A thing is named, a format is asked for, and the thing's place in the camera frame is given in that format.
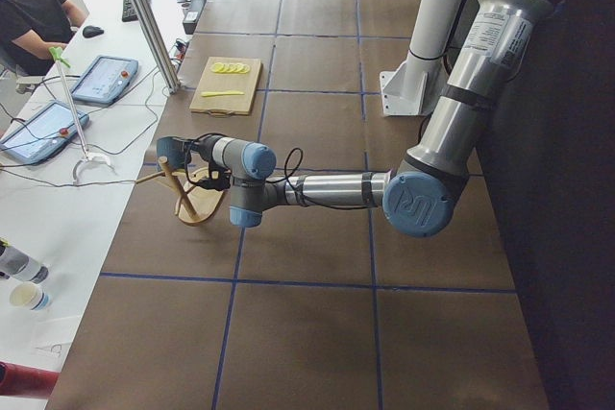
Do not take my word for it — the teach pendant near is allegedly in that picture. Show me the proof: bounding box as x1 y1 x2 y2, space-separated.
1 100 78 167

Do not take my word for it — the paper cup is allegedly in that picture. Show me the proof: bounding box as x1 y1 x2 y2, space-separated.
9 282 51 311

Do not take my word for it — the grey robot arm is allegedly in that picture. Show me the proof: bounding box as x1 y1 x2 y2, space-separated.
157 0 562 237

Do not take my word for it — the black computer mouse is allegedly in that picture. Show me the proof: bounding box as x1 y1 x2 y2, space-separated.
82 25 105 38

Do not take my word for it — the teach pendant far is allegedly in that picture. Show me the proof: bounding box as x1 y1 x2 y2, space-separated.
71 55 139 107

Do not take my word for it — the bamboo cutting board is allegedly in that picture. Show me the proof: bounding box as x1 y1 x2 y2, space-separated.
189 57 262 116

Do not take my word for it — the person in black shirt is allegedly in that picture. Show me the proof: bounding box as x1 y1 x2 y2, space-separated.
1 0 86 76

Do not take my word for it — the dark teal ribbed mug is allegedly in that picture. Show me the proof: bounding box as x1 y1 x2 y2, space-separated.
156 136 185 171

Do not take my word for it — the yellow plastic knife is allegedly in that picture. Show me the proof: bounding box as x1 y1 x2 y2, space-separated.
200 90 245 98

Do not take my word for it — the plastic water bottle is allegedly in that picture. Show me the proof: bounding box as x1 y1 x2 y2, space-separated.
1 239 49 283

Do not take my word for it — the aluminium frame column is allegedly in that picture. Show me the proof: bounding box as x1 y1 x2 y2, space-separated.
132 0 181 94

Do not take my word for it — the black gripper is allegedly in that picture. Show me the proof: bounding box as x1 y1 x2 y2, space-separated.
176 136 217 184

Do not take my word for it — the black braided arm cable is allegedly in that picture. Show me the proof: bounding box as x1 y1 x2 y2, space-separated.
184 133 376 212

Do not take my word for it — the wooden mug tree rack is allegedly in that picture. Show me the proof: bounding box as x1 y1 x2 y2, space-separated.
135 157 225 227

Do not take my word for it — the grabber reacher tool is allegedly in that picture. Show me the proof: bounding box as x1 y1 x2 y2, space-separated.
49 46 112 186

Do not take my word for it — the teach pendant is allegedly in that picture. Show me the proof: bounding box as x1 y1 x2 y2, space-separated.
71 55 139 107
1 100 78 167

